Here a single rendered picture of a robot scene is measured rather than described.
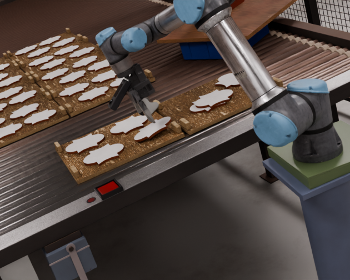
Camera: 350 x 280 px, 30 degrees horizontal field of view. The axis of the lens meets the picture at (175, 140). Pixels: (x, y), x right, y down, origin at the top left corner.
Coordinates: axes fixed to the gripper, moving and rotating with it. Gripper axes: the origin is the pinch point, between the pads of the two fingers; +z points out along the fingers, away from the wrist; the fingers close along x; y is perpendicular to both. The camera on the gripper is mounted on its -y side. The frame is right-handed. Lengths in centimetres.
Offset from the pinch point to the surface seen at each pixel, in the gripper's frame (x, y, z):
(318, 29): 30, 89, 16
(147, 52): 99, 32, 1
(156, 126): -2.0, 1.6, 3.2
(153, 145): -8.9, -4.0, 6.0
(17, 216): -13, -55, 0
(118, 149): -2.7, -14.6, 2.4
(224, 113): -7.2, 24.6, 10.7
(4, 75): 147, -34, -19
